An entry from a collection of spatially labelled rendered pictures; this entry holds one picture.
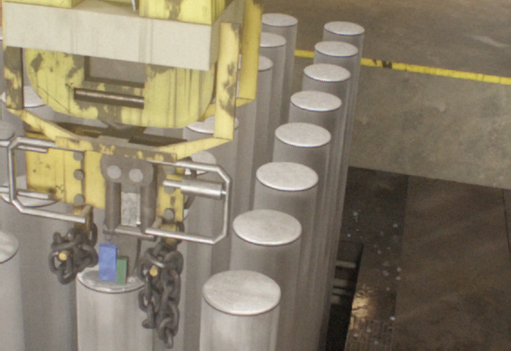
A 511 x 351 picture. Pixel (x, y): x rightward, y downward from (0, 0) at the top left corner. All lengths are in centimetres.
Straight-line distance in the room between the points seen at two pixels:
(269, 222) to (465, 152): 356
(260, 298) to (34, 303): 72
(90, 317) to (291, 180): 70
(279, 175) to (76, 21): 97
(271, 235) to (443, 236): 300
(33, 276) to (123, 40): 94
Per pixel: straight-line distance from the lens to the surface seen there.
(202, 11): 151
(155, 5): 153
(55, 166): 183
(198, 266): 254
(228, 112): 162
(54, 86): 171
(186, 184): 168
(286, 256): 212
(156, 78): 164
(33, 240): 228
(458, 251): 492
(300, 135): 264
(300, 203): 237
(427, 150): 562
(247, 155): 302
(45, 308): 239
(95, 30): 157
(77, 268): 187
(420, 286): 456
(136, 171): 174
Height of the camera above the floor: 237
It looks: 25 degrees down
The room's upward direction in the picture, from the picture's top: 5 degrees clockwise
